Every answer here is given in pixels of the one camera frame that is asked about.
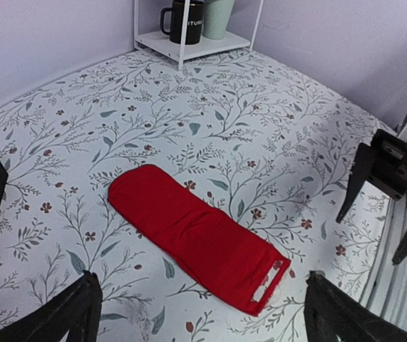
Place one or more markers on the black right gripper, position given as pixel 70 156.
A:
pixel 384 165

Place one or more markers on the mint green cup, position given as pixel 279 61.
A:
pixel 216 18

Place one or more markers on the aluminium table edge rail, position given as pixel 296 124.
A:
pixel 385 293

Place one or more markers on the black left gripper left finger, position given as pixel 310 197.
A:
pixel 73 315

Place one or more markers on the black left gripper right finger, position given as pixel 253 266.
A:
pixel 332 315

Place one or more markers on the red sock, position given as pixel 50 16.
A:
pixel 232 263

